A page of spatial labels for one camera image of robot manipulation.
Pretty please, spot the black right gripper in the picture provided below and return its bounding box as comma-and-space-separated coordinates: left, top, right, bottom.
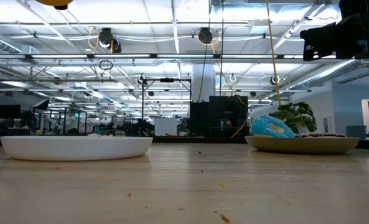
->
299, 14, 369, 62

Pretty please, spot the orange-yellow donut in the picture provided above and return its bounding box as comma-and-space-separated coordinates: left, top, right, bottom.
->
34, 0, 75, 7

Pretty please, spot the blue-iced donut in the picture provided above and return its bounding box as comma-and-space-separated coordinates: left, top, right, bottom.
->
251, 115, 296, 139

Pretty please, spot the long ceiling light bar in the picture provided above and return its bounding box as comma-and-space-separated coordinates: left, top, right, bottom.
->
0, 54, 337, 60

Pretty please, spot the green potted plant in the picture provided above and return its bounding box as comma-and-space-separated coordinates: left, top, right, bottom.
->
269, 101, 318, 134

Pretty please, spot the tan round plate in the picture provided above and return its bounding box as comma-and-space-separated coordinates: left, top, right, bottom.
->
245, 135, 360, 155

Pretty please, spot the black cabinet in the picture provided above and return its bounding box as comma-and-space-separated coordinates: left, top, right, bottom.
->
189, 95, 249, 138

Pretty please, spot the white building column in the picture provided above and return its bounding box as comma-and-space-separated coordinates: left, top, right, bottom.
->
192, 63, 216, 103

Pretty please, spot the white round plate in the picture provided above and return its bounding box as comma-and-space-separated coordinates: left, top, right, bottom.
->
0, 136, 154, 162

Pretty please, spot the white board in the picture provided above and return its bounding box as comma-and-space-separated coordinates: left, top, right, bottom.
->
154, 118, 178, 137

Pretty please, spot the silver ceiling duct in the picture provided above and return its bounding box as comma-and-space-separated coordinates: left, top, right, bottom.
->
288, 59, 359, 91

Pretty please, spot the yellow hanging cable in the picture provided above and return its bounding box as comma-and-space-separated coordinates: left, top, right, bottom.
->
264, 0, 283, 106

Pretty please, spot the black ceiling cable reel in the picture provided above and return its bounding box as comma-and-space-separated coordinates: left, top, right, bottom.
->
98, 27, 123, 54
196, 27, 215, 46

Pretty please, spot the black hanging cable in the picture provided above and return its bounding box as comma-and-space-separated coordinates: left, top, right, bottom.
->
220, 0, 225, 97

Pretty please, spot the black gantry frame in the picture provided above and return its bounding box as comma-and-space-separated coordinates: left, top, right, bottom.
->
141, 78, 192, 138

